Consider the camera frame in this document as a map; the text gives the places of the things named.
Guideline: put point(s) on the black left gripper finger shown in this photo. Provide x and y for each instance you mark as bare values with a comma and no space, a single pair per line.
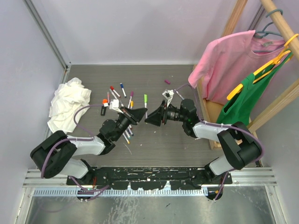
137,118
137,113

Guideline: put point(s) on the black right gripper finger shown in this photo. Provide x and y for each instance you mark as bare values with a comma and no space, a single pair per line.
154,120
158,112

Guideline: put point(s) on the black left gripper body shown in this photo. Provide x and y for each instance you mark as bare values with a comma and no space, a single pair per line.
125,119

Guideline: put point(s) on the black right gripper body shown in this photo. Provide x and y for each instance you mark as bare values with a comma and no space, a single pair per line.
170,114

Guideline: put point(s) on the green capped white marker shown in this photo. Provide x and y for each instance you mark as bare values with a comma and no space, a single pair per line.
145,104

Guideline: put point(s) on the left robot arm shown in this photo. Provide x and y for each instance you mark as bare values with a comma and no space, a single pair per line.
55,155

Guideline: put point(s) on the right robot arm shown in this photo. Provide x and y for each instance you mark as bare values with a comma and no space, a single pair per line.
240,148

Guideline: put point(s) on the yellow ended white marker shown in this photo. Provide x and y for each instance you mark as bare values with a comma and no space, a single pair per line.
126,136

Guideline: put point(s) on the orange capped black highlighter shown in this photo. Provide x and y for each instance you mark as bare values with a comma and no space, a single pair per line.
104,107

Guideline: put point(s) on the blue capped white marker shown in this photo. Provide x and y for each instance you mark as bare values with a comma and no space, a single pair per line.
123,90

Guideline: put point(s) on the red capped white marker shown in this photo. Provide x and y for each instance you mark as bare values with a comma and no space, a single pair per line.
114,91

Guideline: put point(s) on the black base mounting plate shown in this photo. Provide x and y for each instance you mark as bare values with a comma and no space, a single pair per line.
150,178

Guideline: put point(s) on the white crumpled cloth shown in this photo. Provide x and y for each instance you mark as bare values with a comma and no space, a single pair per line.
68,99

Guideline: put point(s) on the green tank top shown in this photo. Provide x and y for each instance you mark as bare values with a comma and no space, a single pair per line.
243,99

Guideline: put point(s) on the pink t-shirt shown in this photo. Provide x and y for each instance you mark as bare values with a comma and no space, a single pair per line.
228,60

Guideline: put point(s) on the grey-blue clothes hanger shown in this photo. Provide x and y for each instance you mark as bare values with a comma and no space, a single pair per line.
260,34

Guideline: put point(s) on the wooden hanging rod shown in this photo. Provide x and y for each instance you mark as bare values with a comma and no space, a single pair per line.
281,24

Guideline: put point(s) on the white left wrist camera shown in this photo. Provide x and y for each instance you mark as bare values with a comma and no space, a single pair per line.
114,105

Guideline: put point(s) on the white slotted cable duct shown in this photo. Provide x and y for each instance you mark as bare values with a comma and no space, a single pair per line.
128,192

